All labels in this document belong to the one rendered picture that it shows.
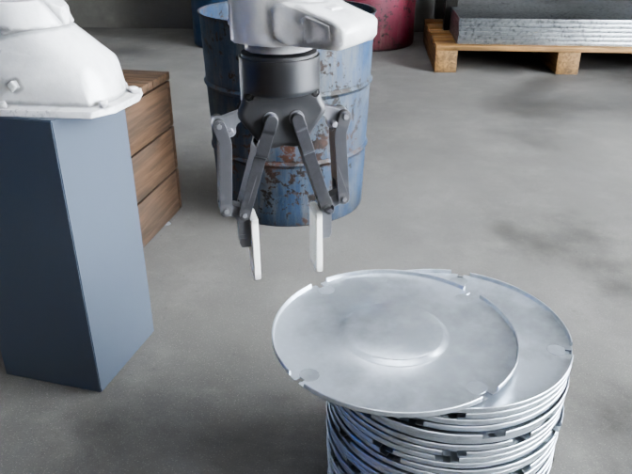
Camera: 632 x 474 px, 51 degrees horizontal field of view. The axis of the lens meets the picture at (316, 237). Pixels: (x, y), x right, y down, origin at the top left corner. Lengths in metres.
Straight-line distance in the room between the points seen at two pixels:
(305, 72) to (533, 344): 0.43
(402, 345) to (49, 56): 0.58
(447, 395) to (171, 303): 0.74
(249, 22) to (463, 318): 0.45
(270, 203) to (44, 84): 0.76
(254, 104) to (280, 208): 0.97
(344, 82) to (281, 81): 0.93
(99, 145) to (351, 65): 0.69
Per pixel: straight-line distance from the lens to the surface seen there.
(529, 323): 0.87
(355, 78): 1.56
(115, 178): 1.08
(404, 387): 0.73
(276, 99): 0.63
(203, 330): 1.25
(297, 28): 0.58
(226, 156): 0.64
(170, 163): 1.66
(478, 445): 0.76
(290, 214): 1.60
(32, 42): 0.97
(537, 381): 0.78
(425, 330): 0.81
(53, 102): 0.97
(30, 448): 1.09
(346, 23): 0.57
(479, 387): 0.74
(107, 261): 1.09
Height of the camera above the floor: 0.70
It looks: 27 degrees down
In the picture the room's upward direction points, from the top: straight up
